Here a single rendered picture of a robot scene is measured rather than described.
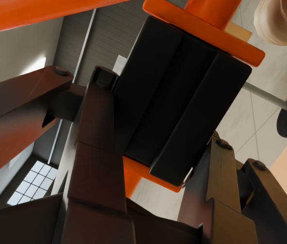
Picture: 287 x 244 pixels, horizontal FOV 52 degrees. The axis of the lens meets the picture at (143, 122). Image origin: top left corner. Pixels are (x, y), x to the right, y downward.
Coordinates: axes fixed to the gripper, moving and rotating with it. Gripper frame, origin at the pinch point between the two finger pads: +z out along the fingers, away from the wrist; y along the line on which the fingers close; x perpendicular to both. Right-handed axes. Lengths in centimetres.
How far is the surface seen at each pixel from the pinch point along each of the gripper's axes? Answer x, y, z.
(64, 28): -167, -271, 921
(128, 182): -3.9, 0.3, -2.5
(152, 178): -2.3, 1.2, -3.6
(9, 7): 1.9, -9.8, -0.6
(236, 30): 15, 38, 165
